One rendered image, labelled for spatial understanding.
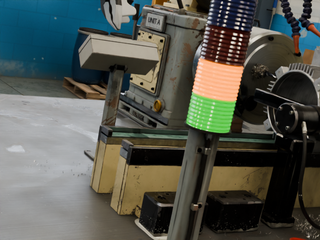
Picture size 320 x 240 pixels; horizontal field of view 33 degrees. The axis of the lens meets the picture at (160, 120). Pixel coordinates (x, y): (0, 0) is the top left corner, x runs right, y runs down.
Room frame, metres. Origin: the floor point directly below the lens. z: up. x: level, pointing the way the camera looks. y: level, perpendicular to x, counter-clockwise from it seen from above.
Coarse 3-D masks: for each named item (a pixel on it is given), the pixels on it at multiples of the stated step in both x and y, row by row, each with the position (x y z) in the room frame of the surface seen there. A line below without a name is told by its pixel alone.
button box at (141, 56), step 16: (80, 48) 1.23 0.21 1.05; (96, 48) 1.18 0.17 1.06; (112, 48) 1.21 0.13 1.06; (128, 48) 1.23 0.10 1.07; (144, 48) 1.26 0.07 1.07; (80, 64) 1.22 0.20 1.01; (96, 64) 1.21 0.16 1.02; (112, 64) 1.23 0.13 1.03; (128, 64) 1.24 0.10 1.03; (144, 64) 1.26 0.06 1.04
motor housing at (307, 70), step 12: (288, 72) 1.23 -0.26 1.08; (300, 72) 1.20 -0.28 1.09; (312, 72) 1.17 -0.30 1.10; (276, 84) 1.26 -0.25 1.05; (288, 84) 1.27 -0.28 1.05; (300, 84) 1.29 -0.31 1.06; (312, 84) 1.31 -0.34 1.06; (288, 96) 1.29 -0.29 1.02; (300, 96) 1.31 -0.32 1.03; (312, 96) 1.33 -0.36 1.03; (276, 132) 1.22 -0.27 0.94
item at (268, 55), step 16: (256, 32) 1.42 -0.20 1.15; (272, 32) 1.41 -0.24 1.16; (256, 48) 1.39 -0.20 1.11; (272, 48) 1.41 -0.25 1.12; (288, 48) 1.44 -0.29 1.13; (256, 64) 1.38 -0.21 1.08; (272, 64) 1.42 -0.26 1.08; (288, 64) 1.44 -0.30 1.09; (240, 80) 1.37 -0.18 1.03; (256, 80) 1.39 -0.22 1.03; (272, 80) 1.42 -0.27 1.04; (240, 96) 1.38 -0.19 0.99; (240, 112) 1.38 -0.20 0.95; (256, 112) 1.41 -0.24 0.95
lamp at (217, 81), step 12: (204, 60) 0.69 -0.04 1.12; (204, 72) 0.69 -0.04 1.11; (216, 72) 0.68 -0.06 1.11; (228, 72) 0.68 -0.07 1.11; (240, 72) 0.70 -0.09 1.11; (204, 84) 0.69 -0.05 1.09; (216, 84) 0.68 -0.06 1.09; (228, 84) 0.68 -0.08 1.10; (204, 96) 0.69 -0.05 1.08; (216, 96) 0.68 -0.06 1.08; (228, 96) 0.69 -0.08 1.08
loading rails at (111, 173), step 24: (120, 144) 1.02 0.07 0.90; (144, 144) 1.05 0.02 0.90; (168, 144) 1.08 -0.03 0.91; (240, 144) 1.17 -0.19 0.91; (264, 144) 1.21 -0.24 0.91; (96, 168) 1.02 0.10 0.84; (120, 168) 0.94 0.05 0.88; (144, 168) 0.93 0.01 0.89; (168, 168) 0.96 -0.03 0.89; (216, 168) 1.02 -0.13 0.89; (240, 168) 1.05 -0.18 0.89; (264, 168) 1.08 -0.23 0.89; (312, 168) 1.16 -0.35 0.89; (120, 192) 0.93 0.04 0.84; (144, 192) 0.94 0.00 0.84; (264, 192) 1.09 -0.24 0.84; (312, 192) 1.17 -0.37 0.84
